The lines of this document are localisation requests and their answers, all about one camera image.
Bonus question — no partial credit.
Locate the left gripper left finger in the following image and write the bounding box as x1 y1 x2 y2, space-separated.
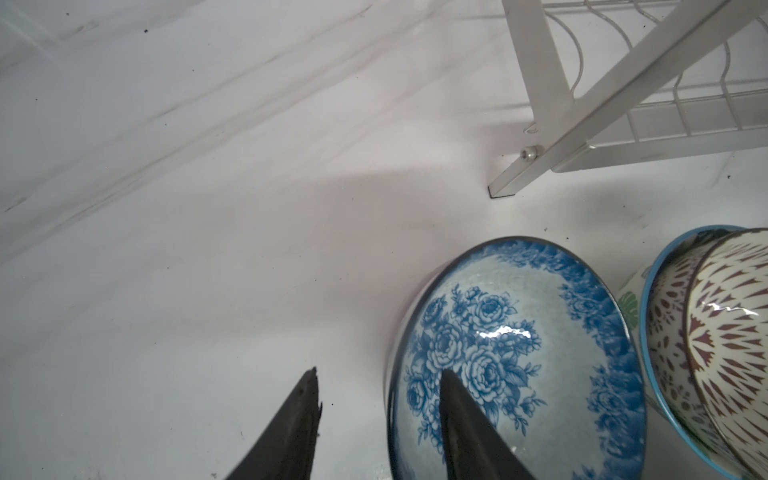
227 367 322 480

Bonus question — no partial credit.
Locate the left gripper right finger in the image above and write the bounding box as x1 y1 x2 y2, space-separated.
439 370 534 480

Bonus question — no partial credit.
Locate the blue floral ceramic bowl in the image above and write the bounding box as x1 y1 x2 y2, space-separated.
383 236 647 479

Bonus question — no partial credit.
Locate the steel two-tier dish rack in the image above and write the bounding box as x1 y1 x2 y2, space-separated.
488 1 767 198

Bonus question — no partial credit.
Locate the blue-rimmed leaf bowl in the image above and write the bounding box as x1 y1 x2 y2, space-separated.
614 225 752 479

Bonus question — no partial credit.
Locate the white red-patterned bowl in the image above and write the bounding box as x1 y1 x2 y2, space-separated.
645 228 767 479

